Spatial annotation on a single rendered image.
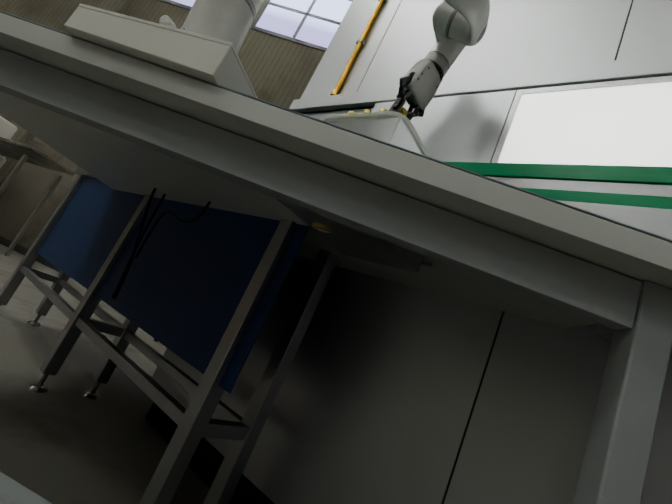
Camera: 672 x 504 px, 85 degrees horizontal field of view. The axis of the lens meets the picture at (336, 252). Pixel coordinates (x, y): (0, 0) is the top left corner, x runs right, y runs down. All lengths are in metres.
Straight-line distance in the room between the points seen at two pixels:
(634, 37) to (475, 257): 0.92
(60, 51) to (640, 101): 1.11
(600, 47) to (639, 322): 0.89
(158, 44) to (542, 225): 0.55
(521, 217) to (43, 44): 0.70
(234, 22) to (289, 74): 4.56
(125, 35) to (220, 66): 0.15
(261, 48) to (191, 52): 5.08
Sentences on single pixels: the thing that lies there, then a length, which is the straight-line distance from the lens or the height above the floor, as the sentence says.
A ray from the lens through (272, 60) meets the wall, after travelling 5.50.
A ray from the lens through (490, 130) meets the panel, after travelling 1.12.
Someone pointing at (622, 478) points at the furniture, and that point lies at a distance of 0.53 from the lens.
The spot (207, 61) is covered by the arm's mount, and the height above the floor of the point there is 0.77.
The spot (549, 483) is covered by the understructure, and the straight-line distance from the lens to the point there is 0.84.
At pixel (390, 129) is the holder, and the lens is 0.56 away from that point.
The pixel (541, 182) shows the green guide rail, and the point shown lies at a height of 0.92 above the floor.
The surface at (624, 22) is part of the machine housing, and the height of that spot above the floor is 1.55.
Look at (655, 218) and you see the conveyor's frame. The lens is 0.73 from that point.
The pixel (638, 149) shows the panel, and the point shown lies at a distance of 1.03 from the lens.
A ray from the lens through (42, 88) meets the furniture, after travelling 0.77.
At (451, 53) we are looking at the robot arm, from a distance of 1.19.
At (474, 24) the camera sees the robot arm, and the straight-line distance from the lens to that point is 1.09.
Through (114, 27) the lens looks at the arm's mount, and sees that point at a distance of 0.68.
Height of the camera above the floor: 0.50
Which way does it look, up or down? 13 degrees up
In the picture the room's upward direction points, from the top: 24 degrees clockwise
